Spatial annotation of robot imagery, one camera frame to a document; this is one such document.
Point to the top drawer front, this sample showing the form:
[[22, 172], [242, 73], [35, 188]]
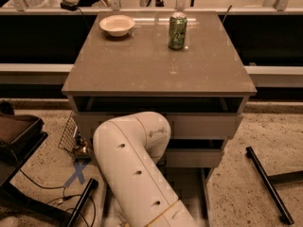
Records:
[[183, 125]]

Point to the open bottom drawer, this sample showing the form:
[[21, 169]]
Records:
[[188, 183]]

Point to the metal railing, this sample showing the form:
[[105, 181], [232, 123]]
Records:
[[151, 3]]

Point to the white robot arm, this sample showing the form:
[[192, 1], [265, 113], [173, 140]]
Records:
[[144, 195]]

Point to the green soda can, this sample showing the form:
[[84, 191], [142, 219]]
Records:
[[177, 30]]

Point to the dark tray on stand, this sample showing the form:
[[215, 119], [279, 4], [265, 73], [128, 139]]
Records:
[[16, 131]]

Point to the grey drawer cabinet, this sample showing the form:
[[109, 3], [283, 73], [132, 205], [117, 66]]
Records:
[[139, 73]]

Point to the middle drawer front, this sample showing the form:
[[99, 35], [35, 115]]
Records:
[[195, 158]]

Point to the black stand leg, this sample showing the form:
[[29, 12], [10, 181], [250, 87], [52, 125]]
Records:
[[92, 184], [285, 216]]

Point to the wire mesh basket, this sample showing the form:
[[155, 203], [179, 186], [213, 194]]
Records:
[[69, 134]]

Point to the white paper bowl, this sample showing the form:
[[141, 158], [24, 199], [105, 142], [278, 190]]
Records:
[[117, 25]]

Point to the black stand leg right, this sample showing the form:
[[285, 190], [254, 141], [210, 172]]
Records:
[[285, 216]]

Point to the black power adapter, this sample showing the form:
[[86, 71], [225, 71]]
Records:
[[68, 5]]

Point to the blue tape cross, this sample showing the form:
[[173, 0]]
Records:
[[79, 166]]

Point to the black stand leg left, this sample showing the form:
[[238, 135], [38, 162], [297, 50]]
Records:
[[92, 184]]

